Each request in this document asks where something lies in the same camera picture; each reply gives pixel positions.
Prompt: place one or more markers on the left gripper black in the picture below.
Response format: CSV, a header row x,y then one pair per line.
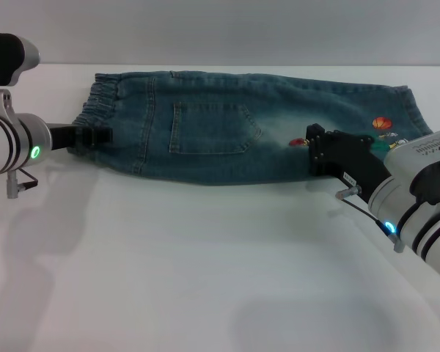
x,y
64,136

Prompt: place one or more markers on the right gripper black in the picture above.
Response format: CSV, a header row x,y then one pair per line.
x,y
352,157

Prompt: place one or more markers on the blue denim shorts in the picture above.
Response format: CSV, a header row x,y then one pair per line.
x,y
223,139

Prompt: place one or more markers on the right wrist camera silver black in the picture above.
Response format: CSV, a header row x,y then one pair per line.
x,y
425,161

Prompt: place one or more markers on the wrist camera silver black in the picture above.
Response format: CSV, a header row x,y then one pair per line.
x,y
425,161
3,62

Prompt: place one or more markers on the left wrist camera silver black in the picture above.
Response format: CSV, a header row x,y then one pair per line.
x,y
3,62

